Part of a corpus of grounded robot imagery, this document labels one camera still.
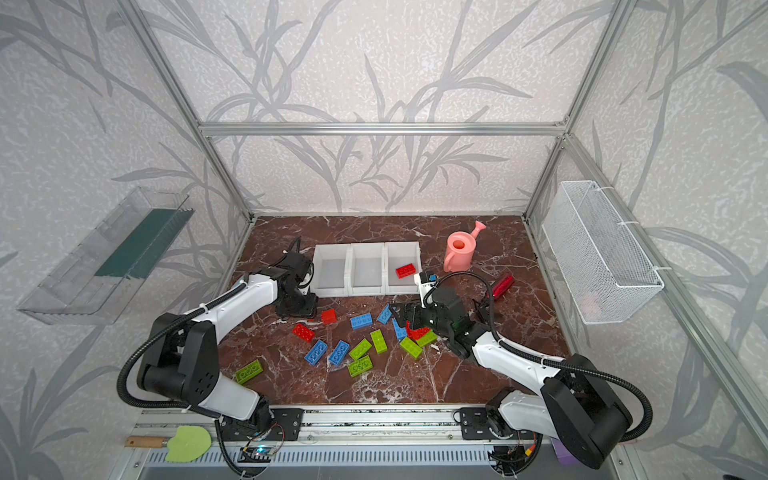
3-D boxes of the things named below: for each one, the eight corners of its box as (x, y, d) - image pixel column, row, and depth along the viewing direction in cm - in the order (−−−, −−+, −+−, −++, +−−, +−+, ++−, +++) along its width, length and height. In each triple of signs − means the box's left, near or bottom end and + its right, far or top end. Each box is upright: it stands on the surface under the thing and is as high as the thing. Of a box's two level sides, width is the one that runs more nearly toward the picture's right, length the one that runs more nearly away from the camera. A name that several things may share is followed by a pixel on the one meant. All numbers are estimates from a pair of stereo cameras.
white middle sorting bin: (346, 298, 99) (343, 287, 93) (352, 255, 110) (349, 243, 105) (384, 298, 99) (383, 287, 93) (386, 255, 110) (385, 243, 105)
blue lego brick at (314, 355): (304, 359, 86) (302, 357, 85) (320, 341, 90) (319, 338, 88) (313, 367, 85) (311, 365, 83) (330, 348, 88) (328, 345, 87)
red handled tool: (497, 301, 98) (499, 296, 96) (487, 293, 100) (489, 288, 98) (513, 283, 103) (516, 278, 100) (504, 276, 105) (506, 271, 102)
